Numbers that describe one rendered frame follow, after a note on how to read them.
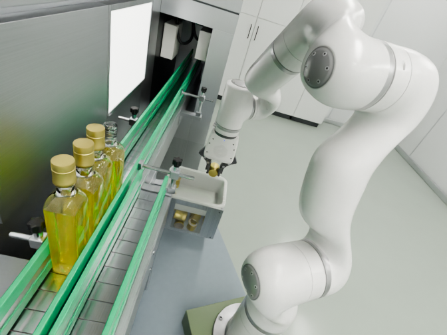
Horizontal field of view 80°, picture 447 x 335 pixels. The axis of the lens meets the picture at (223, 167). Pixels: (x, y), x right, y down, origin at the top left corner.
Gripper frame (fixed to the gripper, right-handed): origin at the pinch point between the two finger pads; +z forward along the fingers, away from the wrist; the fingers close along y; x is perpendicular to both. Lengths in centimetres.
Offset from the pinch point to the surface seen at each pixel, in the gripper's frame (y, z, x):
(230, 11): -11, -40, 71
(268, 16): 28, -19, 347
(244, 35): 4, 12, 345
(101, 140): -24.8, -23.3, -32.9
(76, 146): -26, -26, -39
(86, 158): -25, -23, -39
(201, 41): -23, -21, 80
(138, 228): -16.1, 2.8, -31.0
